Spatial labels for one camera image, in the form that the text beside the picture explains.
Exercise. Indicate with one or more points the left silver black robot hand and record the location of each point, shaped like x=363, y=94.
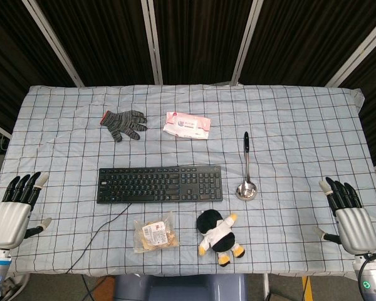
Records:
x=7, y=224

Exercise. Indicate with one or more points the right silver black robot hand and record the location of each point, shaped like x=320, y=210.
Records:
x=357, y=229

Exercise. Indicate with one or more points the black computer keyboard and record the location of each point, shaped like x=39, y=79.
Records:
x=159, y=184

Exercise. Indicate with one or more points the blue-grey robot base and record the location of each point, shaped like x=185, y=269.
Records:
x=180, y=288

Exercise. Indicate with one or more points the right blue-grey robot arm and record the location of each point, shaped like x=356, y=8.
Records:
x=371, y=277

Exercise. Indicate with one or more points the white table leg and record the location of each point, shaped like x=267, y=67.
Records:
x=266, y=287

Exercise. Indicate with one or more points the black white penguin plush toy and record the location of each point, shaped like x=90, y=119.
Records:
x=218, y=235

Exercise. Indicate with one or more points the clear bag of snacks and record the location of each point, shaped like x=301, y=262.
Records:
x=155, y=232

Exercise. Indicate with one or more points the grey striped knit glove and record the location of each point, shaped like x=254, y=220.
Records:
x=124, y=124

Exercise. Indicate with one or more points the blue checked tablecloth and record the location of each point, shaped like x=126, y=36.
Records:
x=188, y=163

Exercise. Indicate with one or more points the pink white wet wipes pack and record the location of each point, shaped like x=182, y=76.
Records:
x=186, y=125

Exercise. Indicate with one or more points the black folding screen with white frame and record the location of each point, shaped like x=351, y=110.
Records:
x=188, y=40

